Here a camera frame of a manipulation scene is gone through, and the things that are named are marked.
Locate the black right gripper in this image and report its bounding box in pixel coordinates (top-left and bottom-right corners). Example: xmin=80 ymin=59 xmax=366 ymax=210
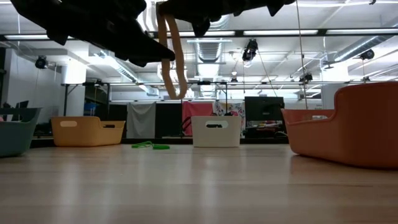
xmin=158 ymin=0 xmax=268 ymax=38

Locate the yellow plastic basket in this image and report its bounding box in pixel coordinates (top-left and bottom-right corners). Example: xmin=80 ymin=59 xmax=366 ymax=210
xmin=50 ymin=116 xmax=126 ymax=147

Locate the white plastic basket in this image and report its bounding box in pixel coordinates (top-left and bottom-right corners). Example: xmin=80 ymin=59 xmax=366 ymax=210
xmin=191 ymin=116 xmax=243 ymax=148

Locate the black aluminium table frame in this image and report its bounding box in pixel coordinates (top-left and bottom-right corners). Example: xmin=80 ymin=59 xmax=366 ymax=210
xmin=30 ymin=136 xmax=290 ymax=146

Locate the floral hanging cloth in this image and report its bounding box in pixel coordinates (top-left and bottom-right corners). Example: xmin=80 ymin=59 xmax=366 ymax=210
xmin=213 ymin=101 xmax=246 ymax=118

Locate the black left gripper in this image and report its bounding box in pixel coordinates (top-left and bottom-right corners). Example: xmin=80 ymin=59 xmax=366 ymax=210
xmin=67 ymin=0 xmax=176 ymax=68

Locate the silver ceiling duct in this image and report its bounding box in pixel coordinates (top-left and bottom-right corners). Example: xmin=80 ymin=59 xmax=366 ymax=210
xmin=188 ymin=18 xmax=233 ymax=63

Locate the blue storage bin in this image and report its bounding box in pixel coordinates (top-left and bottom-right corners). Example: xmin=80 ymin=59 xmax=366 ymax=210
xmin=83 ymin=103 xmax=97 ymax=117

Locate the small dark desk monitor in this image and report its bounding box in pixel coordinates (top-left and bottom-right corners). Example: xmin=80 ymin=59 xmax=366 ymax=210
xmin=14 ymin=100 xmax=29 ymax=122

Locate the red hanging cloth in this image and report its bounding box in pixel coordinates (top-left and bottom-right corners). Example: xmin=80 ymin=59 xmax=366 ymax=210
xmin=182 ymin=101 xmax=215 ymax=136

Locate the black background table frame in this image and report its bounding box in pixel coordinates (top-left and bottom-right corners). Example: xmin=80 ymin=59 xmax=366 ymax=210
xmin=60 ymin=81 xmax=228 ymax=138

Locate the grey hanging cloth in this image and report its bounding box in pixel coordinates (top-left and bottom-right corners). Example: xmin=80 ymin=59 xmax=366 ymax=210
xmin=126 ymin=102 xmax=156 ymax=140

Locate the thin hanging cable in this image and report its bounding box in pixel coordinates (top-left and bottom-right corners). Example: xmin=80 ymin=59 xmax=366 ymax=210
xmin=295 ymin=0 xmax=308 ymax=110

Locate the black overhead frame bar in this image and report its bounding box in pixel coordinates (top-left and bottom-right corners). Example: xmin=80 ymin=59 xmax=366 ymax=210
xmin=0 ymin=29 xmax=398 ymax=40

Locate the black monitor screen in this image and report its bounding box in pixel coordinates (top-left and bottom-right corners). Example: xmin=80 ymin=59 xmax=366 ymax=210
xmin=244 ymin=96 xmax=285 ymax=123

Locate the teal plastic basket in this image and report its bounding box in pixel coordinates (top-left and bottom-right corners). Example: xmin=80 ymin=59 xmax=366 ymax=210
xmin=0 ymin=108 xmax=42 ymax=158

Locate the orange plastic basket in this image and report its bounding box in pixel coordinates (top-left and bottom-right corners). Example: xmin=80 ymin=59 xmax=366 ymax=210
xmin=281 ymin=82 xmax=398 ymax=170

